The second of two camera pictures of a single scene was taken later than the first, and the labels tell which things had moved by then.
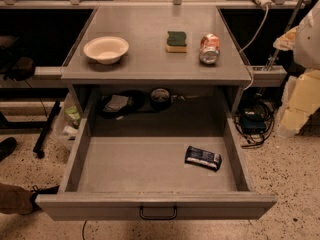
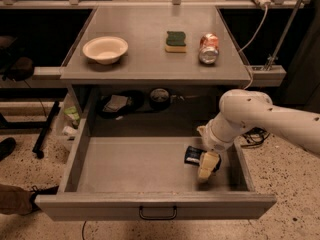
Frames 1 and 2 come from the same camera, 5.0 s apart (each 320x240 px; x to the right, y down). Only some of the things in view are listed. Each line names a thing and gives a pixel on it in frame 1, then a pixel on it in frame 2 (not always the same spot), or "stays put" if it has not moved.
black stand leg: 38,149 stays put
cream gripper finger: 286,41 → 204,173
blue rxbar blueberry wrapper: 207,159 stays put
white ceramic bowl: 107,50 stays put
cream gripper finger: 301,99 → 209,160
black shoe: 36,191 stays put
